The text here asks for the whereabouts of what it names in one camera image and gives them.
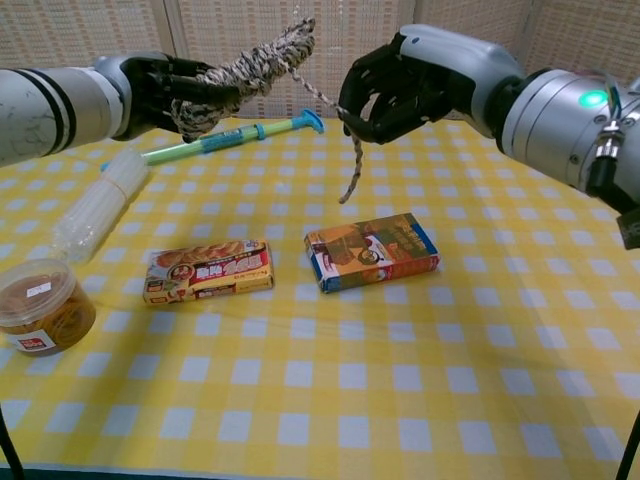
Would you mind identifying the braided white black tan rope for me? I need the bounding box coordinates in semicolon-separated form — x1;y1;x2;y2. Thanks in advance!
169;17;366;205

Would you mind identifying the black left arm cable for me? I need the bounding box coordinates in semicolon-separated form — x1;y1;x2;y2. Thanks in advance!
0;399;25;480

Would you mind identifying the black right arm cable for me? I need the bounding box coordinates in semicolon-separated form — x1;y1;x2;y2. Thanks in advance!
587;72;640;480

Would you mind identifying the woven folding screen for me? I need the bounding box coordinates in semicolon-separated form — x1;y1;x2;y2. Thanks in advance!
0;0;640;122

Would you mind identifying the red yellow curry box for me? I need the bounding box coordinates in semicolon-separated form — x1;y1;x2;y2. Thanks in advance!
142;239;275;306

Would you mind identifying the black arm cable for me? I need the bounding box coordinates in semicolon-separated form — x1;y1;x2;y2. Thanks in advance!
0;399;25;480
587;72;640;480

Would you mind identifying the green blue plastic hand pump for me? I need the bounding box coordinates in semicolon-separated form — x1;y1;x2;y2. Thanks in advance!
99;110;326;173

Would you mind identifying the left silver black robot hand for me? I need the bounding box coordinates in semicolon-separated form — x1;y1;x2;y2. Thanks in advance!
92;51;241;142

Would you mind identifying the orange blue cardboard box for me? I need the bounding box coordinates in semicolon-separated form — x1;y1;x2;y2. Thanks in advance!
303;212;442;295

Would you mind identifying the yellow white checkered tablecloth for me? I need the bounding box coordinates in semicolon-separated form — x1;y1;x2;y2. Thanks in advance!
0;117;640;474

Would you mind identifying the round brown snack container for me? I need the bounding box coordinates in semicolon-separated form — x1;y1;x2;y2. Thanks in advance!
0;258;97;357

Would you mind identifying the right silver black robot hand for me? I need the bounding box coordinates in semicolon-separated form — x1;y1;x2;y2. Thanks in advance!
337;23;526;146

